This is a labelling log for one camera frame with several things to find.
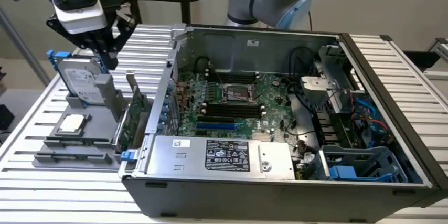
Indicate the aluminium frame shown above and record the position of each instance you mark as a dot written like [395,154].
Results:
[438,51]

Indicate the green RAM stick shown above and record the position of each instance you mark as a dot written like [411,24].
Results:
[76,138]

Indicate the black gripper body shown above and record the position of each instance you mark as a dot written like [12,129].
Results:
[110,1]

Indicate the long black expansion slot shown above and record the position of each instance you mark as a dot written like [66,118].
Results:
[215,119]

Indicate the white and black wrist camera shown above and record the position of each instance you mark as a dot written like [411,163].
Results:
[79,3]

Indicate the CPU socket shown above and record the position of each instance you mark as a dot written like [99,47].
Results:
[236,92]

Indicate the short black expansion slot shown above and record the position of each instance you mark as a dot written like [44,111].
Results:
[200,132]

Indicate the blue expansion slot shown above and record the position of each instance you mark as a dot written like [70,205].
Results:
[215,126]

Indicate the blue and grey disk bay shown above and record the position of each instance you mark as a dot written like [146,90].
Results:
[364,165]

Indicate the green graphics card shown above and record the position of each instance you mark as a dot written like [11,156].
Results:
[135,119]

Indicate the black open PC case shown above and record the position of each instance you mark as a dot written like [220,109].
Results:
[244,200]

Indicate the hard disk with blue bracket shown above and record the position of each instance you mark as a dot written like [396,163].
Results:
[79,79]

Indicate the black table corner cap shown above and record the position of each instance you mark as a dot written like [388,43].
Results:
[386,37]

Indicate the grey metal pole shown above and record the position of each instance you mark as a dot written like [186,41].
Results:
[24,45]

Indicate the grey parts rack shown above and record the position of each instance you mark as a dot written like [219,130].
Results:
[104,95]

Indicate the blue case latch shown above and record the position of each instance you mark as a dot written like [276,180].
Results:
[127,155]

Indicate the silver CPU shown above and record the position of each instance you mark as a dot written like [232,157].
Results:
[71,123]

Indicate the green motherboard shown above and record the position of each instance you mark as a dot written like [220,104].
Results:
[276,115]

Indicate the metal drive cage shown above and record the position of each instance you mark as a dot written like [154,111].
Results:
[331,82]

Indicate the silver power supply unit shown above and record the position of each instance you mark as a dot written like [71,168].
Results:
[196,157]

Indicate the black RAM slot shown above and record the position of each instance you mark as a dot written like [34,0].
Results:
[235,108]
[235,111]
[235,104]
[232,79]
[232,76]
[235,115]
[232,73]

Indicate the small black box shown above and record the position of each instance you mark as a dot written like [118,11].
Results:
[6,117]

